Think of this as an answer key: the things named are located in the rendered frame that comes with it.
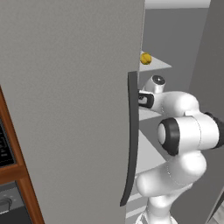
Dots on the grey fridge freezer body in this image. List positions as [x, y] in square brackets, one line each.
[178, 43]

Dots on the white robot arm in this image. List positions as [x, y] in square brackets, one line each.
[180, 172]

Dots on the yellow lemon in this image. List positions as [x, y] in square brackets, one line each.
[145, 58]

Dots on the black microwave oven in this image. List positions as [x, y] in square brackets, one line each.
[4, 145]

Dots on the grey freezer door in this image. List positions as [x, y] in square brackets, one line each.
[67, 110]

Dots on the dark oven knob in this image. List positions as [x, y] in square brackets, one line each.
[5, 203]

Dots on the brown wooden cabinet frame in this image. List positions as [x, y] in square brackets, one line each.
[20, 175]

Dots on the pale grey freezer rack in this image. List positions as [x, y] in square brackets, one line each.
[157, 64]
[147, 113]
[148, 154]

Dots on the dark grey oven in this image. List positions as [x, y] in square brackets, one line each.
[14, 207]

